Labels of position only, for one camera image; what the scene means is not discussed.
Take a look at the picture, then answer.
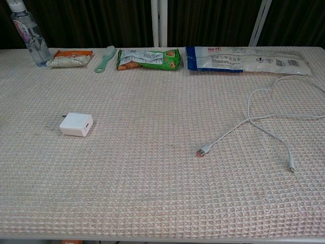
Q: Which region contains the white USB cable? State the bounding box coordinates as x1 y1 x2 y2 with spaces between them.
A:
195 75 325 175

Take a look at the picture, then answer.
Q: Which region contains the white USB wall charger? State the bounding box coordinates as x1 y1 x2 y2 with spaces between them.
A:
59 113 94 139

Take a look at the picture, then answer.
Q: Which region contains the woven checkered tablecloth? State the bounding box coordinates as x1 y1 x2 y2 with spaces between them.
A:
0 47 325 239

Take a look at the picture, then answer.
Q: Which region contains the green snack bag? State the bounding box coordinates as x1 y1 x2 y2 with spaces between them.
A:
116 48 184 71

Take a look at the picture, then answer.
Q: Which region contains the mint green brush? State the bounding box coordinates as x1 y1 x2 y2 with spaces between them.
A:
94 45 117 73

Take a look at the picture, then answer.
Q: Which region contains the white blue plastic package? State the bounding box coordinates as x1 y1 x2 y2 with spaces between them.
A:
185 46 313 76

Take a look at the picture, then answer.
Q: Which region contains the orange white snack packet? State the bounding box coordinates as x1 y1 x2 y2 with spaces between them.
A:
47 49 94 68

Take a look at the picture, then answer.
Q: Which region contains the dark pleated curtain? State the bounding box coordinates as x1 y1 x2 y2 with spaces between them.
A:
0 0 325 49

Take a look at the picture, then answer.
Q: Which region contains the clear plastic water bottle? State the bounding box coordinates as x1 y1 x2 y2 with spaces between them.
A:
5 0 52 68

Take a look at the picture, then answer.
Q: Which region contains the white vertical frame post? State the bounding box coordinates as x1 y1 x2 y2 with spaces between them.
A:
150 0 168 48

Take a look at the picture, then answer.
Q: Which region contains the white slanted frame post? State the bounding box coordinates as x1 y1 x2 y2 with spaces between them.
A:
248 0 273 47

